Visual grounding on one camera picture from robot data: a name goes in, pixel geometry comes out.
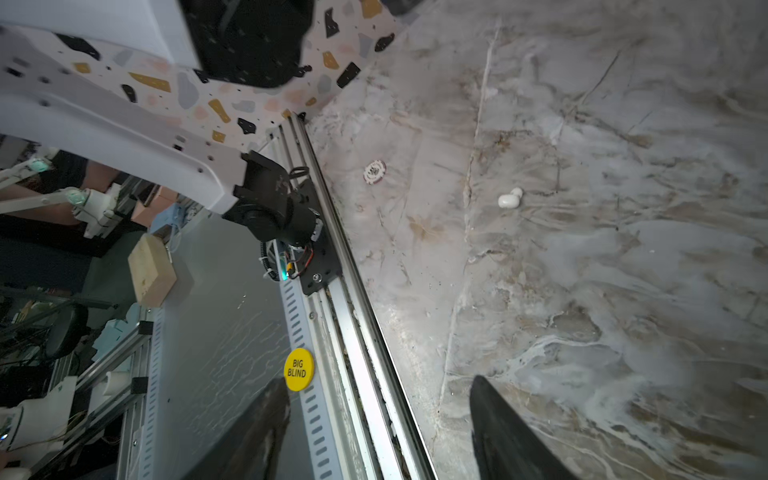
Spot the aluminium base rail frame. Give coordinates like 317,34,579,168
119,115,435,479

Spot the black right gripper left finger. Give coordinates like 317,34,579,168
183,378,291,480

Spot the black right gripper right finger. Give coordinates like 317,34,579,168
469,375,576,480

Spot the yellow round sticker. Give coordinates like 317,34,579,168
283,348,315,392

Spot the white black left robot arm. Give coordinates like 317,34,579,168
1,1,323,247

